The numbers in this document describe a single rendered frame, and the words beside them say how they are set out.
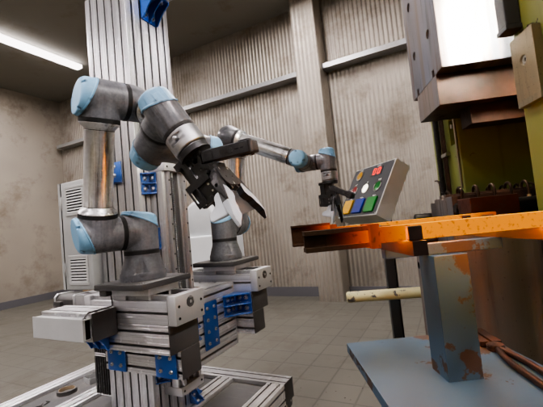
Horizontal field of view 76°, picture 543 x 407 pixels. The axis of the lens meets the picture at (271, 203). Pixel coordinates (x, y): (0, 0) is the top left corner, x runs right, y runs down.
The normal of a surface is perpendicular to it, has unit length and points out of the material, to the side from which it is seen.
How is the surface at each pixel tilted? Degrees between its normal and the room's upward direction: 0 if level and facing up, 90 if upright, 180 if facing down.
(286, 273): 90
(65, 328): 90
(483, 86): 90
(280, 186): 90
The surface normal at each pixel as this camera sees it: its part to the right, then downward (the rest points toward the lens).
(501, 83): -0.13, -0.04
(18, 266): 0.88, -0.11
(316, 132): -0.46, -0.01
